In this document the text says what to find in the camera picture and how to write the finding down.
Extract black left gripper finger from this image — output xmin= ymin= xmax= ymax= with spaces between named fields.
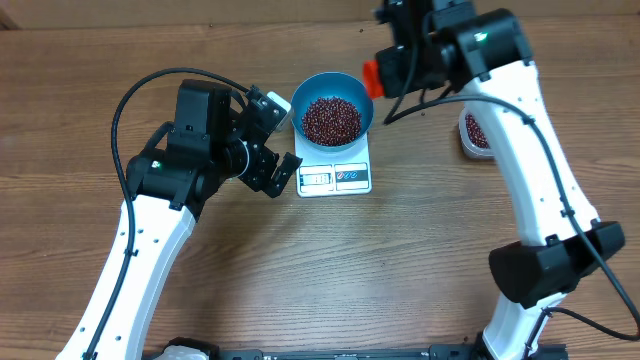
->
xmin=263 ymin=152 xmax=303 ymax=198
xmin=246 ymin=85 xmax=277 ymax=134

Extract orange scoop with blue handle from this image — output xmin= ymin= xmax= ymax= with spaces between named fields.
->
xmin=362 ymin=60 xmax=385 ymax=99

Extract clear plastic bean container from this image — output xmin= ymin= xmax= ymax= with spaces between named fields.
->
xmin=458 ymin=109 xmax=494 ymax=160

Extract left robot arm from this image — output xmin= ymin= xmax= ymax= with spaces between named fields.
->
xmin=58 ymin=79 xmax=301 ymax=359

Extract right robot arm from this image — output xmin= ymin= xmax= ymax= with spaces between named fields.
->
xmin=363 ymin=1 xmax=625 ymax=359

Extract white digital kitchen scale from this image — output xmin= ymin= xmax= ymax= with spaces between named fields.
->
xmin=294 ymin=132 xmax=373 ymax=198

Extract red beans in bowl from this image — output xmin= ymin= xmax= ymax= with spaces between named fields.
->
xmin=301 ymin=97 xmax=362 ymax=147

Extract teal plastic bowl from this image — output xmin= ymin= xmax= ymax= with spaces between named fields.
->
xmin=291 ymin=72 xmax=374 ymax=149

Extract red beans in container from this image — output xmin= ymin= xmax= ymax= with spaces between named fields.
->
xmin=465 ymin=113 xmax=490 ymax=149

